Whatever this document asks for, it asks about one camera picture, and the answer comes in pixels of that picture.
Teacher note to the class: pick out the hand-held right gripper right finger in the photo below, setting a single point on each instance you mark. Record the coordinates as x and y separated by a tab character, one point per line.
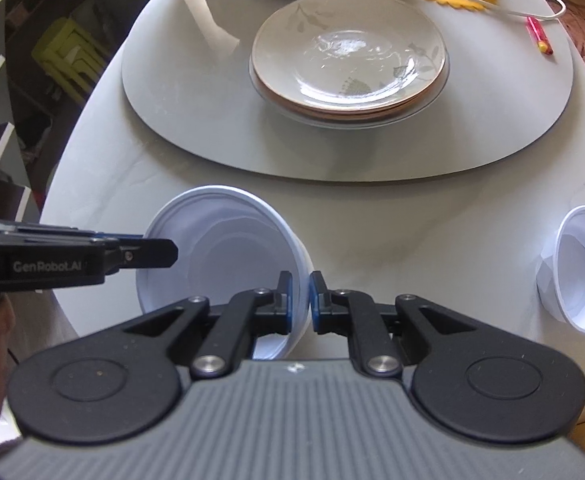
316	305

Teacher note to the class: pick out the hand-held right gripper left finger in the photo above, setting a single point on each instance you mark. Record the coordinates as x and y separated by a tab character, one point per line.
284	305

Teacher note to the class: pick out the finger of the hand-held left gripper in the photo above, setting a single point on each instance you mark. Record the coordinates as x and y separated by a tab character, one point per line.
147	255
117	235

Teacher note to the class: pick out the large white bowl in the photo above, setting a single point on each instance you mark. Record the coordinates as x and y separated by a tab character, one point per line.
222	240

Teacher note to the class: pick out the white ladder shelf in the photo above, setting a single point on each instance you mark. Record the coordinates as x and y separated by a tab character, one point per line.
2	130

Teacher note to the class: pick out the grey table turntable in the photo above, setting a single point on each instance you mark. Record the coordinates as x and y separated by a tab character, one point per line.
197	110

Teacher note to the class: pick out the stack of green stools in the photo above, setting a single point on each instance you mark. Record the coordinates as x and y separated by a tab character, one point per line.
67	55

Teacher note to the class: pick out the red and yellow lighter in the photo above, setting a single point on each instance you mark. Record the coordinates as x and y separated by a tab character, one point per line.
540	36

